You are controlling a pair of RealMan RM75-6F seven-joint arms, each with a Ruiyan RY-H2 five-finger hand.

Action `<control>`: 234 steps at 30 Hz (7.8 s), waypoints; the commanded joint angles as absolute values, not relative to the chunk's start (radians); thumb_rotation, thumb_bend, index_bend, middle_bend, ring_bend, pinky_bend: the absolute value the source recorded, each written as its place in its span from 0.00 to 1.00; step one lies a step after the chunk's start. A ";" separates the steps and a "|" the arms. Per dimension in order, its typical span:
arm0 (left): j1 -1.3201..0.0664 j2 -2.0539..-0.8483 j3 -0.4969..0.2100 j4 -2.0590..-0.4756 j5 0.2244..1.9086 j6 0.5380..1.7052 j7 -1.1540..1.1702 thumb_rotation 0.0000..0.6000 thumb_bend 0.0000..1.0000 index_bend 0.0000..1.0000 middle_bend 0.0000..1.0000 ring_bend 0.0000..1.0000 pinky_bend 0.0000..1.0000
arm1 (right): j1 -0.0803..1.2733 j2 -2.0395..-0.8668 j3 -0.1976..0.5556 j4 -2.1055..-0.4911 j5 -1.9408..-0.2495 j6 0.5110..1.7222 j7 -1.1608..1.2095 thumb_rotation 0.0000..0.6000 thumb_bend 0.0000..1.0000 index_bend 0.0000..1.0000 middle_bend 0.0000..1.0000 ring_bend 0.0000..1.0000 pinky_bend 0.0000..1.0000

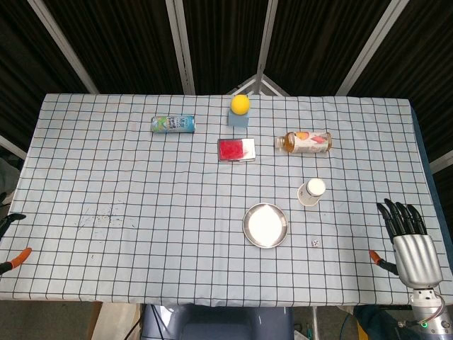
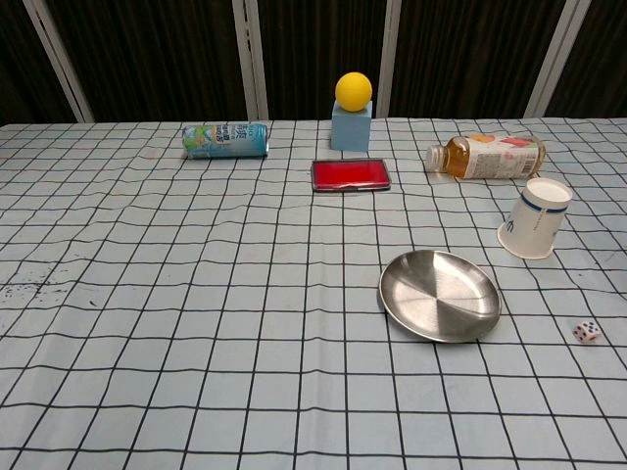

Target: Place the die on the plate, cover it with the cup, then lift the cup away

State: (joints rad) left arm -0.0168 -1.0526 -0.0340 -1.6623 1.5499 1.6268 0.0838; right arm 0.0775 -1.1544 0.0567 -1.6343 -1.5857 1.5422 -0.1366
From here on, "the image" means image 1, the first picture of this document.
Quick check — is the red ink pad tin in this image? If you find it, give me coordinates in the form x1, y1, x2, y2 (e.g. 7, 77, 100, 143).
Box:
217, 137, 258, 163

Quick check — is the white paper cup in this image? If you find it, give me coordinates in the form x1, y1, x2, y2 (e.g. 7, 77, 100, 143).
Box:
297, 177, 326, 208

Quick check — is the white frame post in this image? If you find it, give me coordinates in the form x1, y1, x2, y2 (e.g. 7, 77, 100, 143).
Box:
27, 0, 101, 95
255, 0, 280, 95
335, 0, 408, 96
165, 0, 196, 96

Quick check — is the round metal plate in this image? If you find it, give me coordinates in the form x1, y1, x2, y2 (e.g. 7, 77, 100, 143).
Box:
242, 202, 291, 249

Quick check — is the white triangular frame foot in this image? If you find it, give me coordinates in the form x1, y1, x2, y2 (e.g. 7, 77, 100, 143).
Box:
226, 73, 290, 96

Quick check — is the black curtain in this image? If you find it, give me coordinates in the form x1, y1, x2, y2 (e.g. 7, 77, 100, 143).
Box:
0, 0, 453, 185

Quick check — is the tea bottle with label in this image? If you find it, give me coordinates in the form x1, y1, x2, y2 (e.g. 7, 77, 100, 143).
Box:
275, 131, 333, 154

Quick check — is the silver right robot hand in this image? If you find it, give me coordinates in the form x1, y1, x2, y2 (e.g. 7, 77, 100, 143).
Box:
369, 198, 443, 290

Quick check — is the blue-green drink can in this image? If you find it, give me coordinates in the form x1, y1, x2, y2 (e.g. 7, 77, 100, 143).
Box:
151, 115, 197, 135

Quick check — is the checkered light blue tablecloth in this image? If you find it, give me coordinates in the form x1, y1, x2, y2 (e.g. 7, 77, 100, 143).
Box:
0, 92, 453, 307

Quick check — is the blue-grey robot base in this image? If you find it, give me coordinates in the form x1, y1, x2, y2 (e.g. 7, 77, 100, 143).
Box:
141, 303, 295, 340

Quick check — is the light blue block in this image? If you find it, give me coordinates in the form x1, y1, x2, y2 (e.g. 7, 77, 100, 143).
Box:
227, 110, 250, 128

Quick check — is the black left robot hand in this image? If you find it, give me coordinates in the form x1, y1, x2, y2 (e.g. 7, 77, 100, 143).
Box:
0, 213, 33, 276

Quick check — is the yellow ball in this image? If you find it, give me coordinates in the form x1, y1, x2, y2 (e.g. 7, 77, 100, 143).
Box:
230, 94, 251, 116

